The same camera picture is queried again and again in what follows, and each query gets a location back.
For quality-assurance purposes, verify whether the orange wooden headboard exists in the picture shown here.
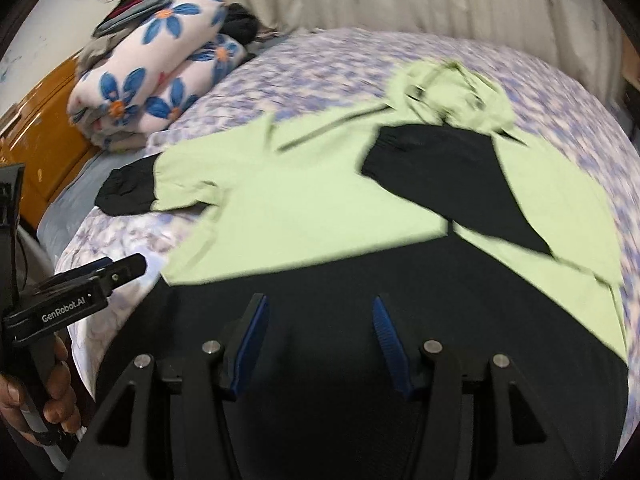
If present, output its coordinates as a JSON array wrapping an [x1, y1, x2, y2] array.
[[0, 50, 101, 231]]

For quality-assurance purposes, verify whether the person's left hand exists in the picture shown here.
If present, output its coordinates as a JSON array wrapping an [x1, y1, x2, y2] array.
[[0, 335, 83, 445]]

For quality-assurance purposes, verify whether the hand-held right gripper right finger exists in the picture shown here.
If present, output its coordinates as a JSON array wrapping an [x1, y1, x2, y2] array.
[[372, 296, 576, 480]]

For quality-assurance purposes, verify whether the cat print fleece blanket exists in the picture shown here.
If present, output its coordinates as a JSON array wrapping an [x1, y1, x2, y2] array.
[[55, 27, 640, 411]]

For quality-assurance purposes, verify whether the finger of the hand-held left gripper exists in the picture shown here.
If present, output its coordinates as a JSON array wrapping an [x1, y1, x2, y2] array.
[[97, 254, 147, 293], [35, 257, 113, 296]]

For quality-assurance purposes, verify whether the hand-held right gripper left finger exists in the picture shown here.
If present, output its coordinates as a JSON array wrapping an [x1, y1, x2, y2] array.
[[62, 294, 271, 480]]

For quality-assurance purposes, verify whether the folded blue flower blanket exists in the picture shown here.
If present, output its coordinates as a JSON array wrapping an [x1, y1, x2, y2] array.
[[67, 0, 248, 153]]

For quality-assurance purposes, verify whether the grey blue bed sheet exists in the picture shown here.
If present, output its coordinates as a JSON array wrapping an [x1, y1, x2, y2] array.
[[37, 147, 156, 261]]

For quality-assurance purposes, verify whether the pile of grey clothes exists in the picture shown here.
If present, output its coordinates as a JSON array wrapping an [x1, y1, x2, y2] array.
[[92, 0, 173, 36]]

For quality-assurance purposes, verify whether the green and black hoodie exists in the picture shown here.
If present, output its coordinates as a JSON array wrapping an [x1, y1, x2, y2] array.
[[94, 60, 630, 480]]

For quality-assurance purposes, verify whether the dark clothes heap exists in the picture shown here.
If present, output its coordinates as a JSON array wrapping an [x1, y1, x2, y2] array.
[[222, 4, 261, 46]]

